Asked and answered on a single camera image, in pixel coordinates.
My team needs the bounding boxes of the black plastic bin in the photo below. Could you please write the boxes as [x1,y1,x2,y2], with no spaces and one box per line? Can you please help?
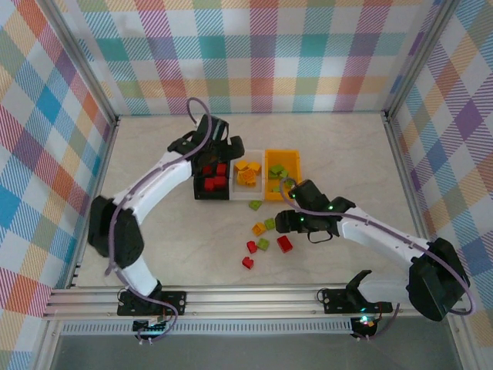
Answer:
[193,152,233,201]

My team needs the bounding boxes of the yellow plastic bin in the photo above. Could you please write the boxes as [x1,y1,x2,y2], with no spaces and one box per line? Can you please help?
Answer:
[264,148,302,202]

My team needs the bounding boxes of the white plastic bin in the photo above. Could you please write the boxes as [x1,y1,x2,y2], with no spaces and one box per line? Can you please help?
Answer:
[230,149,267,201]

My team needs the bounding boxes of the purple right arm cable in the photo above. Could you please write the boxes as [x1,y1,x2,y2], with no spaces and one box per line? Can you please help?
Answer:
[280,177,477,342]

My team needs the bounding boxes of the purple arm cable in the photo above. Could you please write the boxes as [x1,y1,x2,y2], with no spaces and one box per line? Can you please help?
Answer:
[280,177,477,342]
[104,97,216,344]

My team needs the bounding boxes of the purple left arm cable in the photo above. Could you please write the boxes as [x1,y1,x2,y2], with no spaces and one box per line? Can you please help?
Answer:
[104,97,216,344]

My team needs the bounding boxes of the aluminium side rail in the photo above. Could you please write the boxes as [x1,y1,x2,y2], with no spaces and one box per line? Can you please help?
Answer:
[383,113,434,247]
[65,115,121,290]

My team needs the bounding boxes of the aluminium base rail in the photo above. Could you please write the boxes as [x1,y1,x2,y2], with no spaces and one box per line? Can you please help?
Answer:
[42,285,463,321]

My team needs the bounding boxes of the aluminium corner post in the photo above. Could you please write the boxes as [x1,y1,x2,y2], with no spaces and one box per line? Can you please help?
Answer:
[383,0,463,120]
[40,0,121,126]

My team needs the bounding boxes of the slotted cable duct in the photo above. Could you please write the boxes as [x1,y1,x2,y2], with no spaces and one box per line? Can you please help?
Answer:
[60,322,354,335]

